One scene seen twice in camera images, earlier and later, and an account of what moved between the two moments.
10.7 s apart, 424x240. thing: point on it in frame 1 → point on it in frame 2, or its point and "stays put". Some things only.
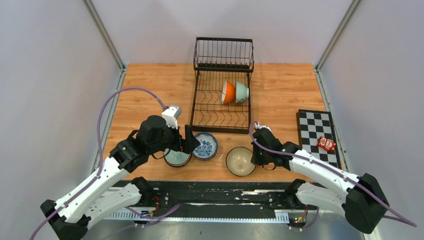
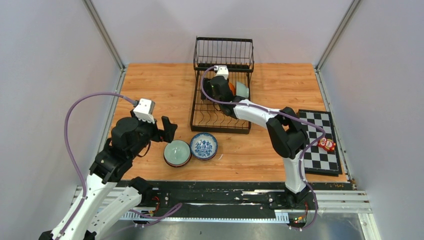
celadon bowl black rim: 176,158 stays put
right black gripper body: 266,155 → 207,86
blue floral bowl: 208,148 stays put
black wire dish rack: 221,103 stays put
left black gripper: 190,143 → 169,128
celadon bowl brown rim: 242,92 stays put
